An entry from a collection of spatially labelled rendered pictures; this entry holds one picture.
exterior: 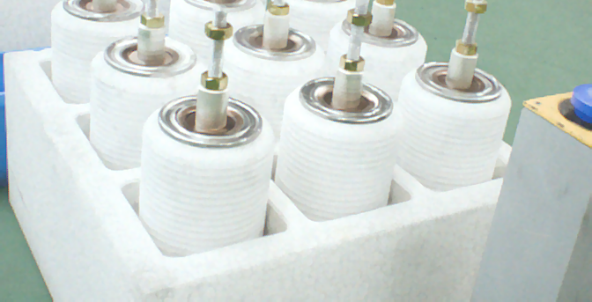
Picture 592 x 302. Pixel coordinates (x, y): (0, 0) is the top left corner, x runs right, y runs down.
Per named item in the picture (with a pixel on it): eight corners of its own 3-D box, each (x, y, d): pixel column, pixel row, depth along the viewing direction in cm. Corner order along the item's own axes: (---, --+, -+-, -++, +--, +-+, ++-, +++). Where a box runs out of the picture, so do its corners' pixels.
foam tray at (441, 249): (311, 144, 109) (329, 18, 101) (515, 336, 80) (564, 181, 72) (8, 202, 89) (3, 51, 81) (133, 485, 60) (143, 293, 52)
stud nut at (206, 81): (198, 88, 57) (199, 77, 57) (202, 77, 58) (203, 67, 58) (225, 92, 57) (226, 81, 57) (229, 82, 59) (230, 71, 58)
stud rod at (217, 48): (203, 107, 58) (212, 8, 55) (206, 100, 59) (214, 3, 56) (218, 109, 58) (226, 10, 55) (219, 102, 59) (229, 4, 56)
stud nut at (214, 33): (202, 38, 55) (203, 26, 55) (205, 29, 57) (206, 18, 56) (231, 42, 55) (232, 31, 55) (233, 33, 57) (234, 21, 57)
